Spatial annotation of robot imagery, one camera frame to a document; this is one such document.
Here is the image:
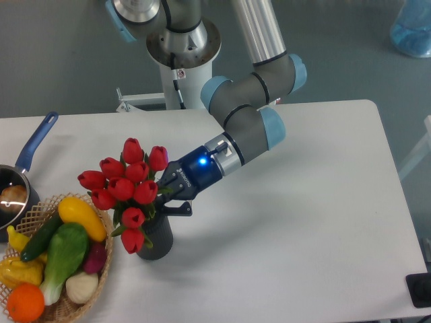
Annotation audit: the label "blue plastic bag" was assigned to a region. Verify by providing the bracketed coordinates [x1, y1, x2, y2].
[390, 0, 430, 58]

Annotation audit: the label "small yellow banana pepper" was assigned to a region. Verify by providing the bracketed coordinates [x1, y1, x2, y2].
[7, 225, 30, 252]

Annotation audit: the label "green bok choy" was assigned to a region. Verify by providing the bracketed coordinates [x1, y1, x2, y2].
[40, 223, 89, 306]

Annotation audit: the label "woven wicker basket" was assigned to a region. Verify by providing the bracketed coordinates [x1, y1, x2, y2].
[1, 192, 114, 322]

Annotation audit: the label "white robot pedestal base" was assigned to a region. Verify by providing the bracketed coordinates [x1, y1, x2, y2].
[115, 16, 282, 113]

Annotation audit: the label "blue handled saucepan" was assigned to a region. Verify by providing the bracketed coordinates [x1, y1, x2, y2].
[1, 112, 59, 243]

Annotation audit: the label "orange fruit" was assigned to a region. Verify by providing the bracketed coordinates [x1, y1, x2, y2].
[6, 283, 45, 322]

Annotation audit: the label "black device at edge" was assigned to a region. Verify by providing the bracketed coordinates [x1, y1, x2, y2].
[405, 273, 430, 308]

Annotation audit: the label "black base cable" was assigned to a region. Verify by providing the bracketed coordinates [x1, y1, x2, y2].
[169, 52, 187, 110]

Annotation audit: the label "dark grey ribbed vase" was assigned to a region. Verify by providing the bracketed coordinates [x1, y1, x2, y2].
[137, 213, 173, 260]

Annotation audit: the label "brown bread roll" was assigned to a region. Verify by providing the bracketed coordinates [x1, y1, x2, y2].
[1, 185, 28, 214]

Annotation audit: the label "yellow bell pepper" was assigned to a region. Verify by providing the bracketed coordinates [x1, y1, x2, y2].
[1, 256, 44, 289]

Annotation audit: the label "white garlic bulb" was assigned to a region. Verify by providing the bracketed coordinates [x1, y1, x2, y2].
[65, 272, 98, 304]

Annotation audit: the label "purple red radish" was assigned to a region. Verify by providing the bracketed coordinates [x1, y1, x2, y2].
[82, 243, 107, 274]

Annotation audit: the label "yellow squash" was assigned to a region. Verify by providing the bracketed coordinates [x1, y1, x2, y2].
[58, 196, 107, 242]

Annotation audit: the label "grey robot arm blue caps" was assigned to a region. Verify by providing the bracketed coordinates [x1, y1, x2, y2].
[106, 1, 307, 216]

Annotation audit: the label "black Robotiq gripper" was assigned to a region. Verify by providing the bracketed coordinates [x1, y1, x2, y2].
[155, 145, 222, 217]

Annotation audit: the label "red tulip bouquet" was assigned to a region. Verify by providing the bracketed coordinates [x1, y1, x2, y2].
[77, 138, 168, 254]

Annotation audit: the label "dark green cucumber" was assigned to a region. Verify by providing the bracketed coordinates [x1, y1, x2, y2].
[20, 213, 63, 262]

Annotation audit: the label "white frame at right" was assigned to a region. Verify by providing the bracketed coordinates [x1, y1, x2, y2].
[398, 115, 430, 181]

